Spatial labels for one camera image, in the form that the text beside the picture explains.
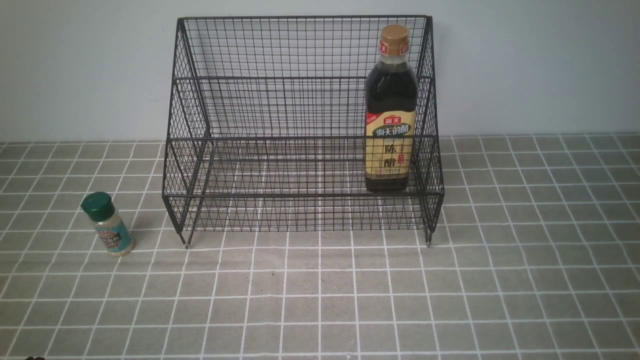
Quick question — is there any green-capped white pepper bottle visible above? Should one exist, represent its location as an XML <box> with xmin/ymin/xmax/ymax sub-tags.
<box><xmin>80</xmin><ymin>191</ymin><xmax>135</xmax><ymax>256</ymax></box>

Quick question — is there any dark vinegar bottle gold cap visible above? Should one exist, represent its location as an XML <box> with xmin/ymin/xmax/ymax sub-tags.
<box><xmin>365</xmin><ymin>23</ymin><xmax>419</xmax><ymax>194</ymax></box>

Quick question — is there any black wire mesh shelf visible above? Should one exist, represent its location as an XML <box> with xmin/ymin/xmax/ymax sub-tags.
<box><xmin>161</xmin><ymin>14</ymin><xmax>445</xmax><ymax>248</ymax></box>

